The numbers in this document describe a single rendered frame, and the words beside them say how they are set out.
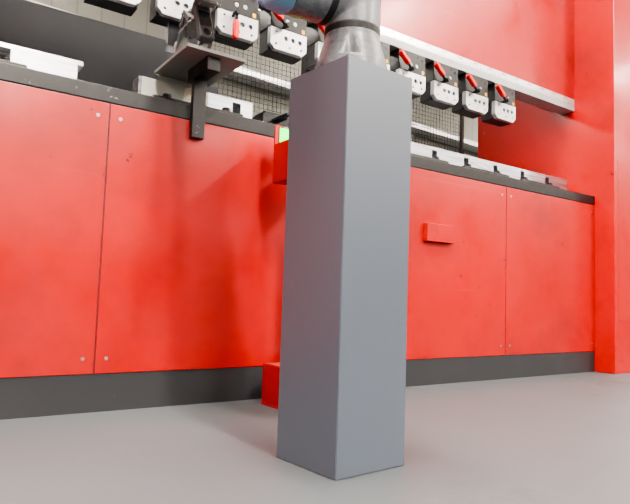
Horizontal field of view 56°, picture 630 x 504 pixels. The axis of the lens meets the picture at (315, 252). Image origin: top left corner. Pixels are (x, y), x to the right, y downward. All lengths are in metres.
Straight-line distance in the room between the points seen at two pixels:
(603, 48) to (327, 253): 2.59
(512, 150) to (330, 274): 2.64
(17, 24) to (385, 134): 1.61
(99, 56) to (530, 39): 2.02
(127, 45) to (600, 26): 2.33
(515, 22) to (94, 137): 2.16
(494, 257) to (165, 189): 1.46
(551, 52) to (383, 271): 2.39
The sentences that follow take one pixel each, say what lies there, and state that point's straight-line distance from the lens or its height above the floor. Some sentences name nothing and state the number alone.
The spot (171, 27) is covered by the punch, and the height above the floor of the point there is 1.16.
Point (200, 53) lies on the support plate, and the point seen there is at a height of 0.99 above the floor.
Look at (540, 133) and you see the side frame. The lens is 3.54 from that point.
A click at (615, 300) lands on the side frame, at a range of 3.20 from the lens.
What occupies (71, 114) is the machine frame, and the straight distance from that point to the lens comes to 1.70.
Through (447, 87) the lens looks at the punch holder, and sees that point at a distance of 2.68.
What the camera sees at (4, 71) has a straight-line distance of 1.70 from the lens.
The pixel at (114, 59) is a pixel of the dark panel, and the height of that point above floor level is 1.21.
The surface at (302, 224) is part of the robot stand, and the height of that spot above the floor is 0.46.
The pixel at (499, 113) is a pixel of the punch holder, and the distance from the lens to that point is 2.92.
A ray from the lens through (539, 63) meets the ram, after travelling 3.27.
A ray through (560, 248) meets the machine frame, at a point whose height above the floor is 0.59.
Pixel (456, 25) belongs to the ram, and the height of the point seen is 1.53.
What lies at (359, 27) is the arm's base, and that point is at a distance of 1.25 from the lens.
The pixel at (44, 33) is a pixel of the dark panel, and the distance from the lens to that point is 2.46.
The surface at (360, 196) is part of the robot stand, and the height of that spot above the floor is 0.51.
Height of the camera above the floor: 0.32
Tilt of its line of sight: 4 degrees up
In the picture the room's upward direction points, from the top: 2 degrees clockwise
